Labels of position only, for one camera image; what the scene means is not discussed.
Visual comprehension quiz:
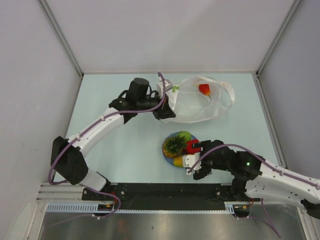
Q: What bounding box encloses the red fake pepper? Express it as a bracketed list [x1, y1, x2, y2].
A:
[185, 139, 202, 155]

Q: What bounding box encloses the white slotted cable duct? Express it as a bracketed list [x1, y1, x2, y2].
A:
[46, 202, 235, 214]

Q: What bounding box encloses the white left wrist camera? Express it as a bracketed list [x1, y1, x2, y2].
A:
[156, 79, 173, 97]

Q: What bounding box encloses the aluminium frame rail front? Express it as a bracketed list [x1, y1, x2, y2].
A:
[36, 183, 84, 203]

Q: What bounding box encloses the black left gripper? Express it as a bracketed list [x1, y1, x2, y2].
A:
[136, 91, 175, 121]

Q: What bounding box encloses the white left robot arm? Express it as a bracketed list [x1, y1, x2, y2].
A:
[48, 73, 176, 200]

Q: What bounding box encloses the green fake apple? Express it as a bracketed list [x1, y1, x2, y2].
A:
[178, 131, 192, 142]

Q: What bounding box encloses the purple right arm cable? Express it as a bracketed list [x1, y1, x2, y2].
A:
[187, 143, 320, 238]

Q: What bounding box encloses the blue plastic plate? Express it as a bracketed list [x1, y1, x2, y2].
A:
[162, 132, 197, 166]

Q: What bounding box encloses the orange fake pineapple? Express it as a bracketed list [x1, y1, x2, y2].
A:
[161, 133, 187, 158]

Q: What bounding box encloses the white plastic bag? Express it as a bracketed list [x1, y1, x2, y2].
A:
[162, 75, 236, 124]

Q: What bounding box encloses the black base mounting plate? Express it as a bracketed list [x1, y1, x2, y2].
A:
[81, 182, 261, 211]

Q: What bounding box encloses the red fake strawberry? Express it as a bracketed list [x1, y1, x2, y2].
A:
[198, 83, 211, 98]

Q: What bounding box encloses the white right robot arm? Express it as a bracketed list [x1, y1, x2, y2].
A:
[188, 140, 320, 219]

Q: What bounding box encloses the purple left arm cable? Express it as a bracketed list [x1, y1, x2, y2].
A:
[48, 72, 167, 201]

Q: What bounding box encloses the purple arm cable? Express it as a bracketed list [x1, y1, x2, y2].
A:
[187, 143, 320, 238]
[48, 72, 167, 201]

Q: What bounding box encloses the yellow fake fruit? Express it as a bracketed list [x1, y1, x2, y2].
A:
[173, 156, 185, 168]

